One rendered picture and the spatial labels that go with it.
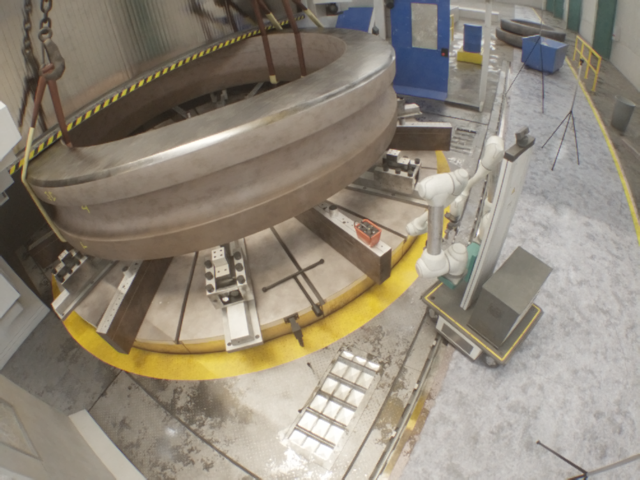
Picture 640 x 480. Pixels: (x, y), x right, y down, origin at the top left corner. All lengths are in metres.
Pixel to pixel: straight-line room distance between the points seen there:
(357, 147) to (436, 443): 2.62
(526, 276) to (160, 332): 3.09
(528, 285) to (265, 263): 2.33
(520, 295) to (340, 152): 1.91
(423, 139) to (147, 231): 3.56
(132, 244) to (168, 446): 1.77
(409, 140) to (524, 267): 2.67
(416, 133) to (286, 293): 2.78
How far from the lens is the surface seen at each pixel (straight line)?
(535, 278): 2.59
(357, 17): 8.67
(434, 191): 1.95
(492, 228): 2.20
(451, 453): 2.76
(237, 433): 2.89
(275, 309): 2.91
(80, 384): 4.02
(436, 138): 4.69
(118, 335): 3.17
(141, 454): 3.27
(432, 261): 2.25
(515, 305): 2.37
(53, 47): 4.04
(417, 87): 7.69
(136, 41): 5.02
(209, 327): 3.02
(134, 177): 2.51
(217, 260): 2.74
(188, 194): 2.67
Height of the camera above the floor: 2.66
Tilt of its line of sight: 44 degrees down
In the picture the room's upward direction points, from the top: 10 degrees counter-clockwise
